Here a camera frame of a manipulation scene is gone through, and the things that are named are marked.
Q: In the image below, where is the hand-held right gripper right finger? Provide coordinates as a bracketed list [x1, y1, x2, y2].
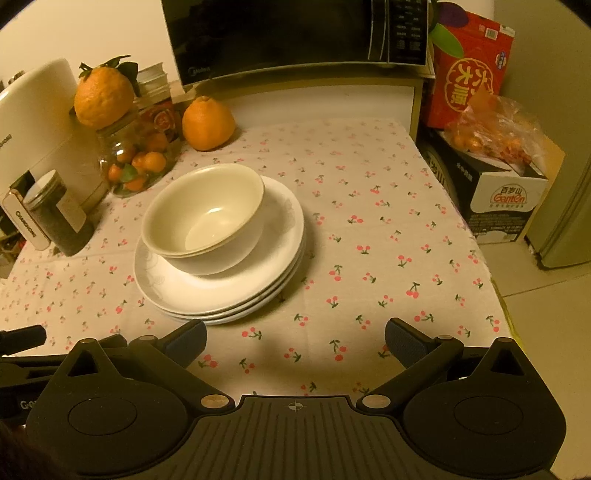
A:
[355, 318, 550, 411]

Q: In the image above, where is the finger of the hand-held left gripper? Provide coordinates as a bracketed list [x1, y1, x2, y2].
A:
[0, 325, 47, 358]
[0, 335, 129, 384]

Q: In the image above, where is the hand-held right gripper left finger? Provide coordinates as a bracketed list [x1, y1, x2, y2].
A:
[46, 319, 236, 411]

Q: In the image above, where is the white floral plate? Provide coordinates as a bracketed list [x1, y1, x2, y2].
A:
[134, 175, 306, 312]

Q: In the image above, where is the large cream bowl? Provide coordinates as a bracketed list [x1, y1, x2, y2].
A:
[141, 163, 266, 257]

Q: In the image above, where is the cherry print tablecloth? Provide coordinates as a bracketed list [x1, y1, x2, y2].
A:
[0, 119, 502, 407]

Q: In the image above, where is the dark jar with metal lid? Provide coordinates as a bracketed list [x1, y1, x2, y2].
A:
[23, 169, 95, 257]

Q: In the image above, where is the black and white cardboard box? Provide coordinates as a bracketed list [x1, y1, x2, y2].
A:
[425, 127, 566, 245]

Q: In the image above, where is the cluster of small mandarins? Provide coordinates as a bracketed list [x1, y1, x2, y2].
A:
[107, 131, 169, 193]

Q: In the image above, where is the white air fryer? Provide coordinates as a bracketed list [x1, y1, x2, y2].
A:
[0, 58, 112, 250]

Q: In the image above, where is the glass jar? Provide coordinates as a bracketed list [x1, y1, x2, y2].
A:
[96, 104, 183, 198]

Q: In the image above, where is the red patterned tin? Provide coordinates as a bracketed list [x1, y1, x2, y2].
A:
[139, 97, 182, 144]

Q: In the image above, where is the plastic bag of oranges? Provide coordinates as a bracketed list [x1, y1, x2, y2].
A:
[443, 90, 543, 169]

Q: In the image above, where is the large orange with leaves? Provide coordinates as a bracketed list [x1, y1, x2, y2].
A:
[74, 55, 139, 130]

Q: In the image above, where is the stack of white containers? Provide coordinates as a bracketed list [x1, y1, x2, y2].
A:
[137, 62, 174, 100]

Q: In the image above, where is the red gift box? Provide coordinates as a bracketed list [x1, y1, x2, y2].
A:
[422, 2, 515, 130]

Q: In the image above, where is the black microwave oven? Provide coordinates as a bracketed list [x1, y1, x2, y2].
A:
[160, 0, 437, 88]

